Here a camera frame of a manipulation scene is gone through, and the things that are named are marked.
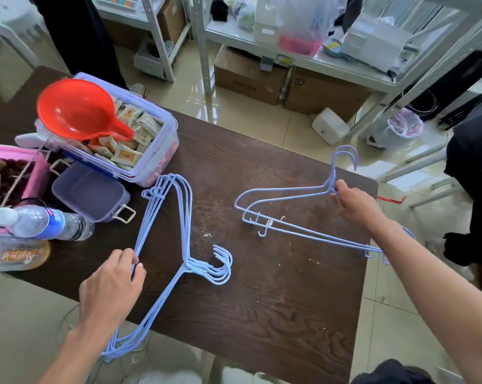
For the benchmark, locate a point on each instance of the person's right hand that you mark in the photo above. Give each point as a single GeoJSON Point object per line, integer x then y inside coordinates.
{"type": "Point", "coordinates": [359, 205]}

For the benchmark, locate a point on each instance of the person's left hand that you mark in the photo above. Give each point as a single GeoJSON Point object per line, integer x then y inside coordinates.
{"type": "Point", "coordinates": [105, 295]}

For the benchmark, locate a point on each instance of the person's left thumb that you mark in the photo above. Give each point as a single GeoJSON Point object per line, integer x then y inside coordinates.
{"type": "Point", "coordinates": [140, 277]}

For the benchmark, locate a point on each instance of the person's right thumb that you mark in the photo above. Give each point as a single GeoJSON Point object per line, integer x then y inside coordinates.
{"type": "Point", "coordinates": [342, 185]}

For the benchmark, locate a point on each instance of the person's left forearm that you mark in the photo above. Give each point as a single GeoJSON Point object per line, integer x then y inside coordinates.
{"type": "Point", "coordinates": [75, 357]}

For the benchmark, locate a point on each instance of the person's right forearm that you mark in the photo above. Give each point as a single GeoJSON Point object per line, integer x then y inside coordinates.
{"type": "Point", "coordinates": [437, 299]}

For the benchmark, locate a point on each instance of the red ribbon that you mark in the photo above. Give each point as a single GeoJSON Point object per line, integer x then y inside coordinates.
{"type": "Point", "coordinates": [391, 199]}

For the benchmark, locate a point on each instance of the white plastic container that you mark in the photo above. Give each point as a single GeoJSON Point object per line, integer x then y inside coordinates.
{"type": "Point", "coordinates": [329, 127]}

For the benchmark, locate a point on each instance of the trash bin with pink bag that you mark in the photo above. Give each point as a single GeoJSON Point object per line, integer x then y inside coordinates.
{"type": "Point", "coordinates": [403, 125]}

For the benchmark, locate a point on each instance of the cardboard box with black print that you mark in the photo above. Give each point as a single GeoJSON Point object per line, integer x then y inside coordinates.
{"type": "Point", "coordinates": [321, 93]}

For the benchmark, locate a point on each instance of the lavender box lid with latches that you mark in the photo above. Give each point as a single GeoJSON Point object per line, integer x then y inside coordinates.
{"type": "Point", "coordinates": [89, 191]}

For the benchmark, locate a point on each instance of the pile of small snack packets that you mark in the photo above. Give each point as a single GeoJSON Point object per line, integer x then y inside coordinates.
{"type": "Point", "coordinates": [125, 155]}

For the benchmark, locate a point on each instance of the clear storage box blue rim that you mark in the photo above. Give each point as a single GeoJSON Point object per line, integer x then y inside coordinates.
{"type": "Point", "coordinates": [161, 155]}

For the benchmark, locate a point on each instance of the clear water bottle blue label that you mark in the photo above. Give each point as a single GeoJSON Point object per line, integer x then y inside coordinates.
{"type": "Point", "coordinates": [28, 222]}

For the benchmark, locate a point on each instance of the clear jar orange label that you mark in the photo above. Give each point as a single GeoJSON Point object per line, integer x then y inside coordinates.
{"type": "Point", "coordinates": [16, 256]}

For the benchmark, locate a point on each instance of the pink plastic basket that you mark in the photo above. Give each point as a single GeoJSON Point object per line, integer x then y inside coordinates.
{"type": "Point", "coordinates": [37, 183]}

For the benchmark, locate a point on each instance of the plain cardboard box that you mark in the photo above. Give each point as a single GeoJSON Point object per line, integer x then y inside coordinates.
{"type": "Point", "coordinates": [245, 79]}

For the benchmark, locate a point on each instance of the white cartons in plastic wrap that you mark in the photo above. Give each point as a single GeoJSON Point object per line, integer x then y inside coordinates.
{"type": "Point", "coordinates": [375, 43]}

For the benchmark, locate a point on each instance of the pink plastic tray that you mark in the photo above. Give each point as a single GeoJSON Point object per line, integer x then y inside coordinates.
{"type": "Point", "coordinates": [301, 45]}

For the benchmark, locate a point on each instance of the black stand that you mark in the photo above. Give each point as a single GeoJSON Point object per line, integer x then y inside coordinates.
{"type": "Point", "coordinates": [461, 81]}

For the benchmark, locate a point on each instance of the clear plastic bag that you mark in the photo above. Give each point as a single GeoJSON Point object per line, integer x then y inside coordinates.
{"type": "Point", "coordinates": [305, 17]}

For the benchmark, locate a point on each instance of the white stacked storage bins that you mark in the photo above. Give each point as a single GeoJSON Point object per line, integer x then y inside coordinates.
{"type": "Point", "coordinates": [266, 23]}

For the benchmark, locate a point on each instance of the red plastic scoop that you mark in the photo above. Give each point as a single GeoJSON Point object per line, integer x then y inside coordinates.
{"type": "Point", "coordinates": [73, 107]}

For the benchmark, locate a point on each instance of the large white metal shelf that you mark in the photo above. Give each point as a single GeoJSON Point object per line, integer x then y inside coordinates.
{"type": "Point", "coordinates": [203, 55]}

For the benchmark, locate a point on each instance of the person's black clothing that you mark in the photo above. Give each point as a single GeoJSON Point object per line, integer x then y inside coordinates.
{"type": "Point", "coordinates": [391, 373]}

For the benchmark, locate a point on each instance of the black bag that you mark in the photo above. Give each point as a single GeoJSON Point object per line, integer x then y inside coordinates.
{"type": "Point", "coordinates": [219, 7]}

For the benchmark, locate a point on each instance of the grey plastic crate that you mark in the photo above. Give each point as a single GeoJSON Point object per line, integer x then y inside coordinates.
{"type": "Point", "coordinates": [149, 59]}

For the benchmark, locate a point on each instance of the small white metal shelf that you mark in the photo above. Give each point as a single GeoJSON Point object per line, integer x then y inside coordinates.
{"type": "Point", "coordinates": [161, 43]}

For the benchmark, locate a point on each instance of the small cardboard box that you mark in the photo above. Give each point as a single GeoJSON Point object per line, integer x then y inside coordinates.
{"type": "Point", "coordinates": [171, 17]}

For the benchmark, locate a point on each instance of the white plastic stool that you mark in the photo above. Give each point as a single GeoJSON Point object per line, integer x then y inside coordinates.
{"type": "Point", "coordinates": [12, 39]}

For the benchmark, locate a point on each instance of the colourful keyboard tray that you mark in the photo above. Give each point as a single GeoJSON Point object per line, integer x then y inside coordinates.
{"type": "Point", "coordinates": [119, 1]}

